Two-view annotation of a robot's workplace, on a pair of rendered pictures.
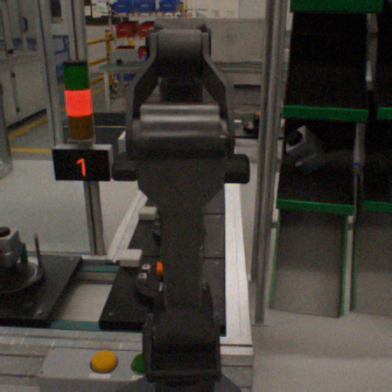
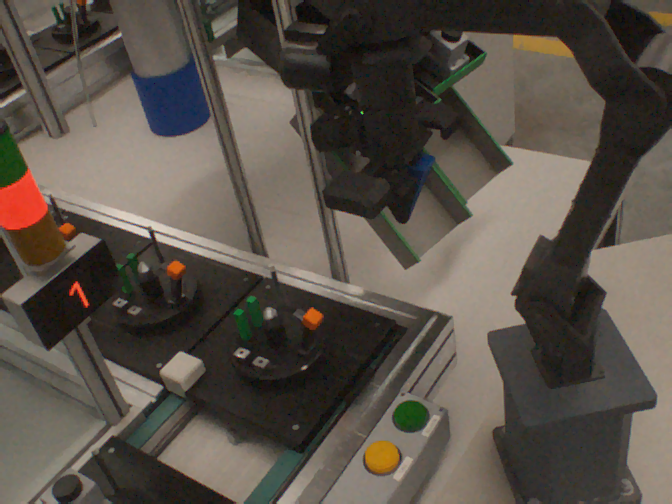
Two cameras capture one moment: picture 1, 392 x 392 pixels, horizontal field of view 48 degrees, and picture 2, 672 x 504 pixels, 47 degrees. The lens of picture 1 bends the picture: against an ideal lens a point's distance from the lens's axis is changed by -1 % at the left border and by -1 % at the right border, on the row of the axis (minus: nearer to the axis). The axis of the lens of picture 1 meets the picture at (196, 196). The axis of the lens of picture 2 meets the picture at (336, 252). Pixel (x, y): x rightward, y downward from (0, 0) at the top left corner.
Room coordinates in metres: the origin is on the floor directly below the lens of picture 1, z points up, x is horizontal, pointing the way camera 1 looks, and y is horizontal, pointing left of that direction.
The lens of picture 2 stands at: (0.23, 0.61, 1.74)
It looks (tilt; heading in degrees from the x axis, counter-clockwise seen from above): 38 degrees down; 308
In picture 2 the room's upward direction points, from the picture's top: 12 degrees counter-clockwise
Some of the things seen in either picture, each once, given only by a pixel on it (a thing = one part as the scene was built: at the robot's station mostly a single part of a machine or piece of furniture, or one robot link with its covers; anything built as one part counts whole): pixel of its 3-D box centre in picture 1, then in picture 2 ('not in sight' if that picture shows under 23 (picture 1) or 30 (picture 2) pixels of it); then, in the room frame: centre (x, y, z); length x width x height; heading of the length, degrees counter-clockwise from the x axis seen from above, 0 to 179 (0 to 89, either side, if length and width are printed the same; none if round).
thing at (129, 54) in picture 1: (123, 56); not in sight; (6.45, 1.01, 0.90); 0.40 x 0.30 x 0.17; 175
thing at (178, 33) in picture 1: (180, 73); (498, 32); (0.47, 0.02, 1.45); 0.29 x 0.08 x 0.11; 2
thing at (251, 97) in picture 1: (254, 94); not in sight; (6.31, -0.82, 0.40); 0.61 x 0.41 x 0.22; 83
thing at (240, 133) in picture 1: (257, 121); not in sight; (2.11, -0.30, 1.01); 0.24 x 0.24 x 0.13; 87
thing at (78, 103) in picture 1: (79, 101); (15, 196); (0.92, 0.24, 1.33); 0.05 x 0.05 x 0.05
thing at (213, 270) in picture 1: (167, 269); (273, 328); (0.79, 0.06, 1.01); 0.24 x 0.24 x 0.13; 87
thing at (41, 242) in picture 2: (80, 125); (34, 234); (0.92, 0.24, 1.28); 0.05 x 0.05 x 0.05
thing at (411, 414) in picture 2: (144, 364); (410, 416); (0.58, 0.09, 0.96); 0.04 x 0.04 x 0.02
